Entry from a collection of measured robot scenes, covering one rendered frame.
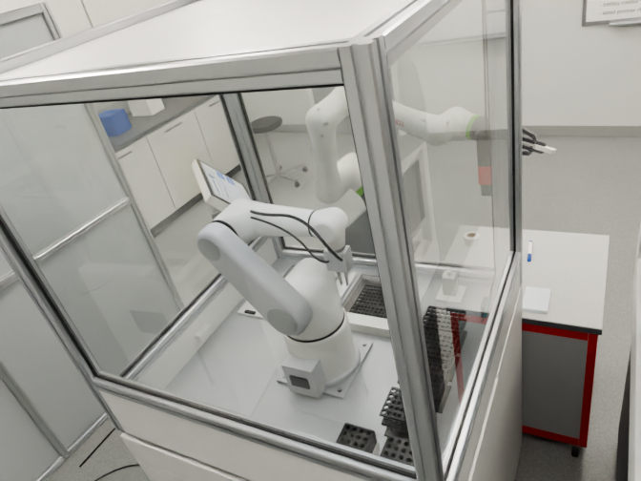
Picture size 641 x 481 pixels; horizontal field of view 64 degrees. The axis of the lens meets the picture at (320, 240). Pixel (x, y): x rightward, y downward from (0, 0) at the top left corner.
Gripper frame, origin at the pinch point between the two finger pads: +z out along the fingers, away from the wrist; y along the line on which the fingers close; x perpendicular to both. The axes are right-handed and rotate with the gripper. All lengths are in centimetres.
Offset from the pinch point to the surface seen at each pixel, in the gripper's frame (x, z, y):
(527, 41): 290, -119, 12
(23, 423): -126, -159, -170
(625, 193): 231, 3, -70
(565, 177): 242, -42, -76
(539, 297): -4, 17, -51
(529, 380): -3, 25, -87
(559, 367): -4, 32, -75
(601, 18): 292, -69, 38
